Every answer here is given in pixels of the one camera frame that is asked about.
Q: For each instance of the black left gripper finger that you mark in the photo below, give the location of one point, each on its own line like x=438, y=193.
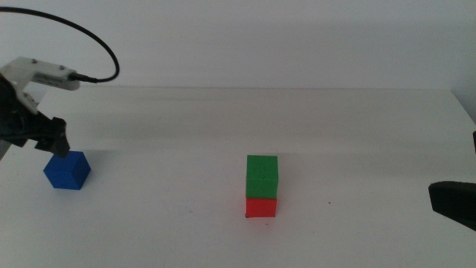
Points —
x=58, y=139

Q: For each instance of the green cube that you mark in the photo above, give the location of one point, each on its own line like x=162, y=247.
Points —
x=262, y=175

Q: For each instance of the blue cube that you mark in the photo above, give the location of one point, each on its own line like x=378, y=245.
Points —
x=68, y=173

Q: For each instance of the red cube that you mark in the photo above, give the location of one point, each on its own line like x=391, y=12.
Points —
x=261, y=207

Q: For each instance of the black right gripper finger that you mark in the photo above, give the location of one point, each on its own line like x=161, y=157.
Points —
x=475, y=142
x=453, y=201

